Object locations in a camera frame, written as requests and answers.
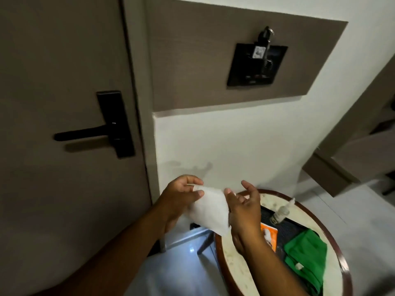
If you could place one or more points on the person's left hand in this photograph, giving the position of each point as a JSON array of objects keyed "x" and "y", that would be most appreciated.
[{"x": 174, "y": 200}]

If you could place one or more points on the person's right hand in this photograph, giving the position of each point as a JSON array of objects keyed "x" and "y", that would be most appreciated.
[{"x": 245, "y": 218}]

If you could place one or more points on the person's left thumb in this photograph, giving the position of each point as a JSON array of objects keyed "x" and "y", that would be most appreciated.
[{"x": 197, "y": 192}]

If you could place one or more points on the person's right thumb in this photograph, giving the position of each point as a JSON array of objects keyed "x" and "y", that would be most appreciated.
[{"x": 230, "y": 196}]

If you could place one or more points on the white wipe sheet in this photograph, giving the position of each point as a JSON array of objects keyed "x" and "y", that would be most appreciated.
[{"x": 211, "y": 212}]

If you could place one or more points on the person's left forearm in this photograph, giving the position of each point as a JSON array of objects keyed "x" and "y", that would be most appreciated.
[{"x": 114, "y": 258}]

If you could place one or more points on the person's right forearm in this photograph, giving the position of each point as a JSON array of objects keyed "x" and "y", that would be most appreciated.
[{"x": 271, "y": 271}]

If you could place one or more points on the small white dropper bottle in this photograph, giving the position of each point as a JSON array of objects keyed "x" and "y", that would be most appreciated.
[{"x": 279, "y": 213}]

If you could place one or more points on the orange packet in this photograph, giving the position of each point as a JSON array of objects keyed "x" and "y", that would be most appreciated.
[{"x": 270, "y": 235}]

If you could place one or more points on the black cloth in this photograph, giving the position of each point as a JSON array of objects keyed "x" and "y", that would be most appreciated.
[{"x": 293, "y": 225}]

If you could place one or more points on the round table with brown rim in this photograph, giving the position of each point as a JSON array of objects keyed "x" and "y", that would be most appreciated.
[{"x": 234, "y": 268}]

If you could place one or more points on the small white cap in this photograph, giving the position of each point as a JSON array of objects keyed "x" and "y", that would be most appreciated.
[{"x": 299, "y": 266}]

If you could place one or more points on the green cloth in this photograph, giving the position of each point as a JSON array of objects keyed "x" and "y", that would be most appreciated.
[{"x": 308, "y": 258}]

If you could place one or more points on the brown wooden cabinet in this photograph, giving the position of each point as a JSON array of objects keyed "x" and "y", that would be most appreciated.
[{"x": 355, "y": 144}]

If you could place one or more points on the grey-brown door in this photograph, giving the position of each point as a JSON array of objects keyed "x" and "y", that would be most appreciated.
[{"x": 55, "y": 89}]

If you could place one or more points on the black wall switch panel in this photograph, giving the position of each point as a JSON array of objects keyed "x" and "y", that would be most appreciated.
[{"x": 247, "y": 69}]

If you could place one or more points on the brown wooden wall panel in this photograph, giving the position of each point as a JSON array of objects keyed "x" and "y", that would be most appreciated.
[{"x": 200, "y": 55}]

